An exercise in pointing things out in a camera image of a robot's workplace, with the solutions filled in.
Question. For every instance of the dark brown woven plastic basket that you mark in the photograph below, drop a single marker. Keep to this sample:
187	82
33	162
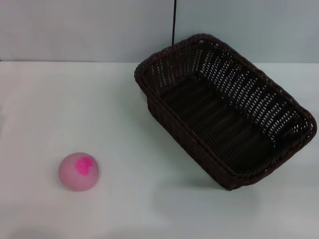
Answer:
224	129

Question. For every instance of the pink foam ball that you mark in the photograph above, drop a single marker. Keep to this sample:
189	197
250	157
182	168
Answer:
74	176

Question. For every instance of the thin black wall strip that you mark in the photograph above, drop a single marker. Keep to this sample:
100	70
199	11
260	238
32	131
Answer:
173	22

